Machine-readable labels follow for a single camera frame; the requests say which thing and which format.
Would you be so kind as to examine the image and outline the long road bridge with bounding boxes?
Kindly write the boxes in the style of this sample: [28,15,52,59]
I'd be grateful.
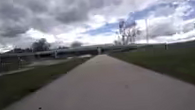
[0,38,169,64]

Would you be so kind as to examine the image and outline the grass slope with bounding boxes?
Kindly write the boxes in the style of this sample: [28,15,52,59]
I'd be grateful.
[107,38,195,100]

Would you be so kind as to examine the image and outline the round dark tree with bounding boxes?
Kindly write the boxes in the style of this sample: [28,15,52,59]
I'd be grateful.
[30,37,52,53]

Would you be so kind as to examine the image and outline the green grass field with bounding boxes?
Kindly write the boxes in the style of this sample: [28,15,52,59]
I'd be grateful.
[0,54,97,110]

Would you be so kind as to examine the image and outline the bare trees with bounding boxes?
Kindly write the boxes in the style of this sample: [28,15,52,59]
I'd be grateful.
[112,18,143,47]

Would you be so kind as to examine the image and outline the pale concrete path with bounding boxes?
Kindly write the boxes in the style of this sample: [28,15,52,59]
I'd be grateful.
[0,46,195,110]

